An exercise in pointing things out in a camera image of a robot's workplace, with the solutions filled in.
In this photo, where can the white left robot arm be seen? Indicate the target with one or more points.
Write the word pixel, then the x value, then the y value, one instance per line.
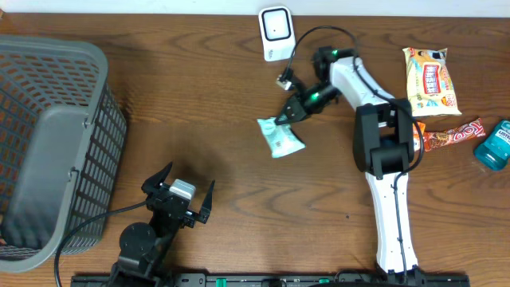
pixel 143 246

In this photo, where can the small orange box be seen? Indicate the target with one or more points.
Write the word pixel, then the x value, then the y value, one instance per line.
pixel 416 135

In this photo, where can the green wet wipes pack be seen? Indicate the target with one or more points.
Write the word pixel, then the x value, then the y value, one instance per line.
pixel 280 138

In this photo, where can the white barcode scanner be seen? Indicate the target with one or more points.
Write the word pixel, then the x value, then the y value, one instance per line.
pixel 277 33

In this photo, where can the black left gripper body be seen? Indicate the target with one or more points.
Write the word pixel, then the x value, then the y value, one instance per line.
pixel 189 220

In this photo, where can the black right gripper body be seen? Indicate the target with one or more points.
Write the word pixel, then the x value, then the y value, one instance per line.
pixel 314 97

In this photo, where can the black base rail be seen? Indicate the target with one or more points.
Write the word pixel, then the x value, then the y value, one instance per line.
pixel 414 278

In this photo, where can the orange snack bag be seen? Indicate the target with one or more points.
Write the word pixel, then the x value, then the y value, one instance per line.
pixel 429 86

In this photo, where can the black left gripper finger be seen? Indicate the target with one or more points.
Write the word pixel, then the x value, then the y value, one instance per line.
pixel 153 183
pixel 206 206

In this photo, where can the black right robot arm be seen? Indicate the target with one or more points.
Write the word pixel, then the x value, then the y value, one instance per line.
pixel 383 143

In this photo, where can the blue mouthwash bottle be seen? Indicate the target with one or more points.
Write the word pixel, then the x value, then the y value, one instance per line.
pixel 494 151

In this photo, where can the grey plastic basket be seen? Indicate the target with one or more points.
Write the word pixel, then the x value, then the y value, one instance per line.
pixel 62 137

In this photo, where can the red chocolate bar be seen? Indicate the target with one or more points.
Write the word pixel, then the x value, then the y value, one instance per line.
pixel 471 130

